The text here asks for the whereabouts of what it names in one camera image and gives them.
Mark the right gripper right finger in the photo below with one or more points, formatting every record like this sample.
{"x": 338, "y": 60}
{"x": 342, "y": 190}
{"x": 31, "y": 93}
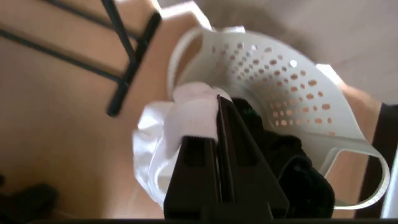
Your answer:
{"x": 248, "y": 193}

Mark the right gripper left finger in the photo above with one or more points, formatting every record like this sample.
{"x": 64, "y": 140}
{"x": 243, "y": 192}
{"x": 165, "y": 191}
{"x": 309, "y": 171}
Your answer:
{"x": 192, "y": 193}

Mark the white printed t-shirt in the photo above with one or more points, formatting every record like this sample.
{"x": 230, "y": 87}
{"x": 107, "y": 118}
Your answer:
{"x": 192, "y": 115}

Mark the white laundry basket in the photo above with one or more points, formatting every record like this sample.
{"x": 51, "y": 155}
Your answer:
{"x": 351, "y": 137}

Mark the black clothes rack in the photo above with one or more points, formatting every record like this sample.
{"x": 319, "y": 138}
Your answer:
{"x": 134, "y": 63}

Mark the black garment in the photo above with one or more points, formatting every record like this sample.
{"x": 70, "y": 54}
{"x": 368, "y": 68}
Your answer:
{"x": 298, "y": 174}

